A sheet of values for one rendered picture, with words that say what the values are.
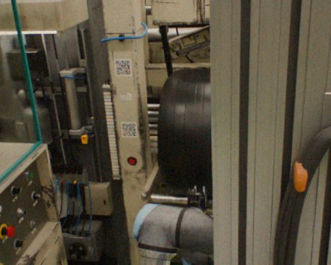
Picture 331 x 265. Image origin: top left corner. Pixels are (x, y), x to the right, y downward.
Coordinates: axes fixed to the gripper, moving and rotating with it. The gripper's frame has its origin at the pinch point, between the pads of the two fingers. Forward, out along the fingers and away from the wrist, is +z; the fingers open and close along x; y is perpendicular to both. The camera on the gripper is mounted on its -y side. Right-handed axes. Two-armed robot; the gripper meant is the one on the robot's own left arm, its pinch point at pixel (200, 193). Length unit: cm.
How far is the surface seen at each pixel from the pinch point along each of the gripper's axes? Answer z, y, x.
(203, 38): 55, 56, 4
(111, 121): 17, 25, 42
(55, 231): -17, -13, 61
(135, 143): 15.8, 15.2, 31.6
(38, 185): -16, 9, 66
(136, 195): 16.5, -12.8, 33.5
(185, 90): 8.9, 42.9, 6.5
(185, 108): 2.3, 37.2, 5.7
